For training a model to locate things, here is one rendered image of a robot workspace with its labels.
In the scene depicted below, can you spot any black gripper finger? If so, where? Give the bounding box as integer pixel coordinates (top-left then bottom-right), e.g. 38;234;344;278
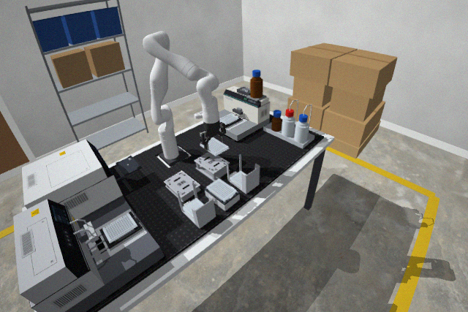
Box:
199;131;214;151
215;122;226;142

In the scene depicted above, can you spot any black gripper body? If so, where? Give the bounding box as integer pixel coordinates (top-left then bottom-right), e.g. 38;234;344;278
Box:
203;121;220;137

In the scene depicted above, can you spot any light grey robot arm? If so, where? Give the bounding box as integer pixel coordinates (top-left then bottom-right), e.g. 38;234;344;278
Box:
143;31;219;159

